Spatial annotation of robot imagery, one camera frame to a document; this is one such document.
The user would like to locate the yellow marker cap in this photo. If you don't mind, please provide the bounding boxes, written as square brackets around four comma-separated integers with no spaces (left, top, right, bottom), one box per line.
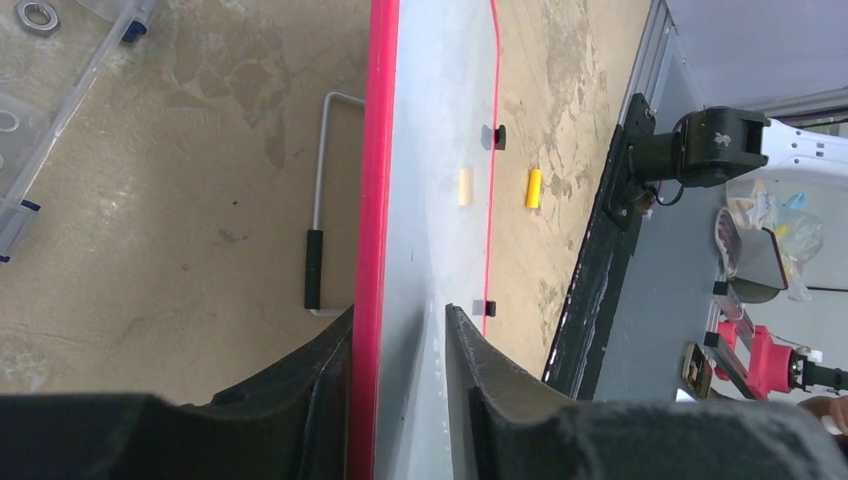
[525,168,543,209]

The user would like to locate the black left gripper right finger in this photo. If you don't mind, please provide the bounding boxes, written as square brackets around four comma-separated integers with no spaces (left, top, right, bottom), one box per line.
[445,304,847,479]

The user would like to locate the aluminium frame rail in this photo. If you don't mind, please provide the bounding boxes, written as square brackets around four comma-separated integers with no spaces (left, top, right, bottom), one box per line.
[627,1,847,128]

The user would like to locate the red framed whiteboard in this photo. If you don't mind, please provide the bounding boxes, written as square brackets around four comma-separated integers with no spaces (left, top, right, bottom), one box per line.
[347,1,501,479]

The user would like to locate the black stop block lower right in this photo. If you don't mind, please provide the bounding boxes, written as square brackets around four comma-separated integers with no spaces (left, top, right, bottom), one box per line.
[493,124,507,151]

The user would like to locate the clear plastic holder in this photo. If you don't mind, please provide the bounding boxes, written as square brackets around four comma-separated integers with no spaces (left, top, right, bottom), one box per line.
[1,0,160,262]

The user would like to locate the plastic bag clutter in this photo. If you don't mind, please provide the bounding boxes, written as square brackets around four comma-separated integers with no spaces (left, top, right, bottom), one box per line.
[714,180,824,304]

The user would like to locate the metal nut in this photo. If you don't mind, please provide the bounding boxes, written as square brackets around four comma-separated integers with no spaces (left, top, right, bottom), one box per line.
[15,0,61,38]

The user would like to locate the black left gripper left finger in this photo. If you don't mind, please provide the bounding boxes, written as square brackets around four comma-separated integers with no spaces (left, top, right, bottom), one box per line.
[1,311,353,479]

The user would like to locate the red clamp tool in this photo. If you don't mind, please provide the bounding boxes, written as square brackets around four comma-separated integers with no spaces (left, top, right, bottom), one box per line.
[702,321,848,402]

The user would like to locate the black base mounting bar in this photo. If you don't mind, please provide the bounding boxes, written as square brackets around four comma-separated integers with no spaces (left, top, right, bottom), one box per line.
[543,93,656,400]

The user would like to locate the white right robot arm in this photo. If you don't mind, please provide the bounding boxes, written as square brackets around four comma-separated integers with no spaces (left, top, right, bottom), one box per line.
[628,107,847,190]

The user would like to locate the whiteboard wire stand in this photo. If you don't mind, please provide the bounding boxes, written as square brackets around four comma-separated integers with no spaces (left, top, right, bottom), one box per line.
[303,91,365,318]

